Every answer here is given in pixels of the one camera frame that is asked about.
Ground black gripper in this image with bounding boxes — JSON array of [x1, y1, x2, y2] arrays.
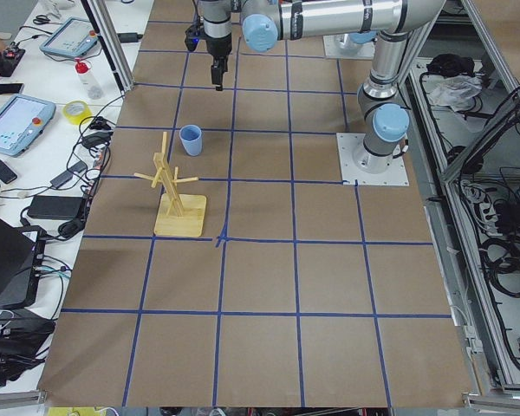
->
[[206, 36, 232, 91]]

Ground white plastic cup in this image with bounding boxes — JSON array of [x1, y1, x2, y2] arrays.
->
[[179, 125, 203, 157]]

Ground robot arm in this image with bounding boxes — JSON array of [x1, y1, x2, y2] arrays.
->
[[185, 1, 444, 174]]

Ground small black adapter box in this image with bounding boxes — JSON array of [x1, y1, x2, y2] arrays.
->
[[117, 32, 143, 43]]

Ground white bottle red cap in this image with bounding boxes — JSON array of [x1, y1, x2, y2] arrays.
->
[[75, 58, 104, 100]]

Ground upper teach pendant tablet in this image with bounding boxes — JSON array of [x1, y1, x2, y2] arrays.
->
[[39, 17, 98, 59]]

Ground teach pendant tablet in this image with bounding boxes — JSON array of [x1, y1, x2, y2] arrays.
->
[[39, 17, 98, 59], [0, 94, 56, 156]]

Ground yellow tape roll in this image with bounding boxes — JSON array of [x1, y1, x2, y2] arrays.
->
[[62, 101, 92, 125]]

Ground bamboo mug tree stand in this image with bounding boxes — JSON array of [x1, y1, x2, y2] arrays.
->
[[134, 132, 207, 237]]

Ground black scissors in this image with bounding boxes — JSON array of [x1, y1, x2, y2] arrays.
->
[[32, 14, 52, 25]]

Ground lower teach pendant tablet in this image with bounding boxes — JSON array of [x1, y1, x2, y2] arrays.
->
[[0, 94, 56, 156]]

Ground black power adapter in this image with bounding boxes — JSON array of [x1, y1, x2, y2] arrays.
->
[[27, 195, 83, 220]]

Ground black smartphone near pendant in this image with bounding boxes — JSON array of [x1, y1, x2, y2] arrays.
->
[[0, 82, 24, 95]]

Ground black smartphone on desk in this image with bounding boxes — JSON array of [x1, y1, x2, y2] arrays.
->
[[0, 160, 17, 184]]

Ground crumpled white cloth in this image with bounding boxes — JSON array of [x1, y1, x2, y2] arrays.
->
[[428, 75, 483, 112]]

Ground black laptop computer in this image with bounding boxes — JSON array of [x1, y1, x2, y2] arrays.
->
[[0, 218, 45, 310]]

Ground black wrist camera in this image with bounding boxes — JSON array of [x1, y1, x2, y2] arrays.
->
[[185, 23, 205, 52]]

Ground black cable bundle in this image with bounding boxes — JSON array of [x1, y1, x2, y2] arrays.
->
[[19, 114, 114, 239]]

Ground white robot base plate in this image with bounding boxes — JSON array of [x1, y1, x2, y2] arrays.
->
[[336, 133, 409, 186]]

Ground aluminium frame structure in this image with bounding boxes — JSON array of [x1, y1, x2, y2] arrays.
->
[[400, 1, 520, 415]]

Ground black cable coils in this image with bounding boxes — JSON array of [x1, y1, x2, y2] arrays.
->
[[458, 168, 520, 300]]

